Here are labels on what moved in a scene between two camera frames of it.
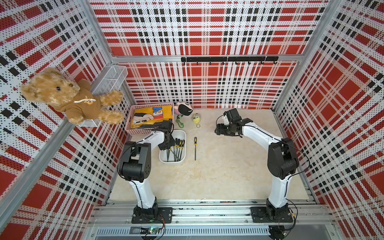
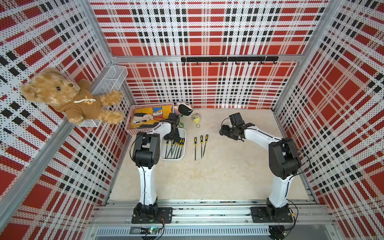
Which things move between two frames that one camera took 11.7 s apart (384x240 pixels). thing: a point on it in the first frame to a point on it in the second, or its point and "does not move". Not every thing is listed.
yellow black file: (195, 144) does not move
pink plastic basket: (130, 130) does not move
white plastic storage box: (174, 155) does not move
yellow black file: (177, 149) to (206, 141)
